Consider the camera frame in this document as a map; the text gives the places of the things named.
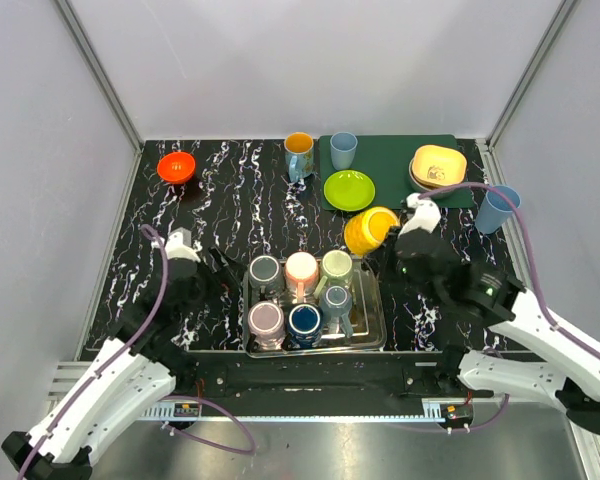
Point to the left aluminium frame post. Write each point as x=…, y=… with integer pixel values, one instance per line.
x=80, y=37

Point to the blue grey mug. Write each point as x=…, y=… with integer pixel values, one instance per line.
x=336, y=304

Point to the light blue cup on mat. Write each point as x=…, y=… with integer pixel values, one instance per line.
x=343, y=147

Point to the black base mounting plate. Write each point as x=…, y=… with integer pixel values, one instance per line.
x=360, y=384

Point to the front aluminium rail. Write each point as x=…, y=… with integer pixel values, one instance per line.
x=305, y=387

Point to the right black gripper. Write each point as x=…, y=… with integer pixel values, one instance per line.
x=392, y=230

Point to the yellow square bowl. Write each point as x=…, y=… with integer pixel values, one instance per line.
x=438, y=166

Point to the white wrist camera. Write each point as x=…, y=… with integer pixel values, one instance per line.
x=424, y=214
x=179, y=245

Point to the navy blue mug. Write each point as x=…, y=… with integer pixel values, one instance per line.
x=305, y=325

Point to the light blue patterned mug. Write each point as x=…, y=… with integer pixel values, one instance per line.
x=299, y=156

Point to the silver metal tray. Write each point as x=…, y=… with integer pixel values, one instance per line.
x=367, y=318

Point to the light green mug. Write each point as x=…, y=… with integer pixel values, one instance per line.
x=336, y=269

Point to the aluminium frame post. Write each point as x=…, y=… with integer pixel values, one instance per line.
x=80, y=37
x=551, y=34

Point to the pink orange mug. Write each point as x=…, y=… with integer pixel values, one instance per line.
x=301, y=272

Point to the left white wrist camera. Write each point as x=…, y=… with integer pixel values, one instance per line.
x=179, y=245

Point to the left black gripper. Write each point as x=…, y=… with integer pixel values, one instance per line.
x=208, y=270

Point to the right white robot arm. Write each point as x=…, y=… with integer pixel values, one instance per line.
x=566, y=372

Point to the dark grey mug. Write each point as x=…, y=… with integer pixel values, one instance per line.
x=265, y=275

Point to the orange red bowl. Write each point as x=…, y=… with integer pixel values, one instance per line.
x=176, y=168

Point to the lime green plate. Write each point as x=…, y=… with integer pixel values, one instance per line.
x=348, y=191

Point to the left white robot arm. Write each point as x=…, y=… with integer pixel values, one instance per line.
x=138, y=365

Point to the yellow ribbed mug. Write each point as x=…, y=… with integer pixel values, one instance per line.
x=366, y=231

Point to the dark green mat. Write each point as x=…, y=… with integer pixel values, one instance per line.
x=385, y=158

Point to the mauve pink mug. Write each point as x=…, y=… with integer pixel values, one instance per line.
x=267, y=323

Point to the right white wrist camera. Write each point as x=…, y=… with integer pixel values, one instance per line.
x=424, y=214

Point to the light blue cup right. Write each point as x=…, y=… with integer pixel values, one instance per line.
x=494, y=209

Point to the right aluminium frame post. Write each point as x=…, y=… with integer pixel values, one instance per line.
x=551, y=34

